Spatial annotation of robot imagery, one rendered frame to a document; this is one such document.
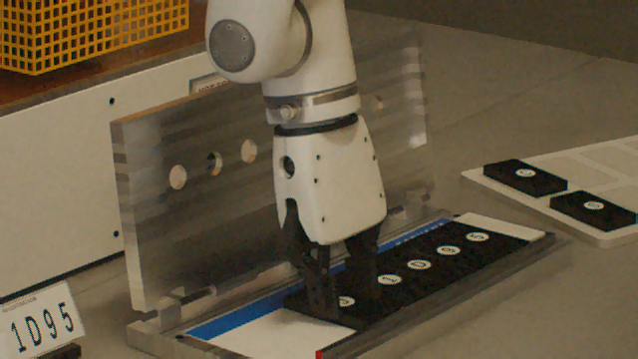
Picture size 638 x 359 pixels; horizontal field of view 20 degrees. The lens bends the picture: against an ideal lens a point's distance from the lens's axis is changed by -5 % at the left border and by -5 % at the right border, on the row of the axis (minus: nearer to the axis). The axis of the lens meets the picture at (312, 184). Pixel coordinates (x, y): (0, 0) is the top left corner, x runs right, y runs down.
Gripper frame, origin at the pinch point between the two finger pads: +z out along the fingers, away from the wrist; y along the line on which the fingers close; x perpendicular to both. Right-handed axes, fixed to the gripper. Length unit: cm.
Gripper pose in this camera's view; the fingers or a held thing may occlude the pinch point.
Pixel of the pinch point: (343, 288)
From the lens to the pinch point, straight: 171.2
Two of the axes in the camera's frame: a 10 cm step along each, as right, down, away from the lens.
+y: 6.3, -2.5, 7.4
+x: -7.6, 0.0, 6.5
